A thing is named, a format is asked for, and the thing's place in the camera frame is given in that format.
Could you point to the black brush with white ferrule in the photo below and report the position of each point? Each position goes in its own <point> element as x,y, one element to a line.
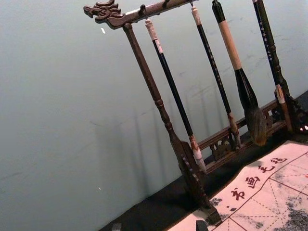
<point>280,96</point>

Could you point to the plain pale wall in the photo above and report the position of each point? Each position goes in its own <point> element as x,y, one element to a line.
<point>60,96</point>

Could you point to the white calligraphy practice cloth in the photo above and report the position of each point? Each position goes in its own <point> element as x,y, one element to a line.
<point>264,192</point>

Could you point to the black table cloth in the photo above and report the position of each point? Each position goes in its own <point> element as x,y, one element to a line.
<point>156,211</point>

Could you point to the large cream and black brush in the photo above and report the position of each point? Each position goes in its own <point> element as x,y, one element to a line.
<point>230,45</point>

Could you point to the small black object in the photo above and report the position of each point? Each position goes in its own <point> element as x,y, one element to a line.
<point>201,226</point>

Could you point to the black brush with white cap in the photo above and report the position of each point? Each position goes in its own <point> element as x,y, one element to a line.
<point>216,72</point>
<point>176,96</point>

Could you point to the dark wooden dragon brush rack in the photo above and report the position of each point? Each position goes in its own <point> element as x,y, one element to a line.
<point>145,72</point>

